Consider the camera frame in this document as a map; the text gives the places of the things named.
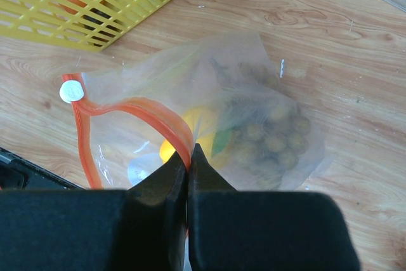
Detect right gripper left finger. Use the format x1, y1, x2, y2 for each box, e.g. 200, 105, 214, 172
1, 155, 187, 270

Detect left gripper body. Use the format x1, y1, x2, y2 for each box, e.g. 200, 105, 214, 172
1, 148, 81, 190

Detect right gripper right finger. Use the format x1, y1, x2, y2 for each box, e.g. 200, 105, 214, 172
187, 145, 361, 270

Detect longan fruit bunch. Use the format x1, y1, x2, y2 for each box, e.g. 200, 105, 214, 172
209, 62, 323, 190

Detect yellow bell pepper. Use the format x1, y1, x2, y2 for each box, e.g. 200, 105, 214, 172
157, 107, 218, 167

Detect clear zip top bag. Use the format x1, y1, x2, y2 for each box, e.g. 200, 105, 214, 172
60, 32, 331, 188

